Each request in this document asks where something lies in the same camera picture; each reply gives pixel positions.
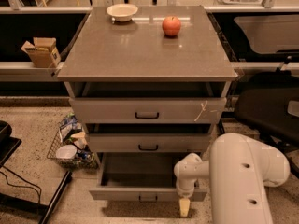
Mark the grey top drawer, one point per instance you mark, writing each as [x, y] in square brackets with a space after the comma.
[147, 102]

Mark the black office chair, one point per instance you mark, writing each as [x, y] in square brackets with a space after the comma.
[268, 103]

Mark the snack bag in basket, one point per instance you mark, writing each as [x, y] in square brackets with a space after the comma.
[68, 126]

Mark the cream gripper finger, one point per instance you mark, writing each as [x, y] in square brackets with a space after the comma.
[184, 207]

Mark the grey middle drawer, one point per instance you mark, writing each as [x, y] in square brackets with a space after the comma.
[148, 137]

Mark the red apple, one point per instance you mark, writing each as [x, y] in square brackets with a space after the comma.
[171, 25]

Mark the grey bottom drawer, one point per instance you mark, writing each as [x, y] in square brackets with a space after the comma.
[145, 177]

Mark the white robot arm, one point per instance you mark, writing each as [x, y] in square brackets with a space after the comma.
[239, 169]

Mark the open cardboard box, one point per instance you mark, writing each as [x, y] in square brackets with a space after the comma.
[43, 52]

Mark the grey drawer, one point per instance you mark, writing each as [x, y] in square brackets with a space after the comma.
[147, 102]
[145, 177]
[148, 137]

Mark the white plastic container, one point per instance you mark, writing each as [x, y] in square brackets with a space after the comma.
[66, 152]

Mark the white bowl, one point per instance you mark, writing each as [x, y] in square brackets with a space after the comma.
[122, 12]

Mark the wire basket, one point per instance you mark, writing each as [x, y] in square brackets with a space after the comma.
[84, 159]

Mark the grey drawer cabinet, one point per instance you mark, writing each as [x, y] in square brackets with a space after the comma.
[139, 51]

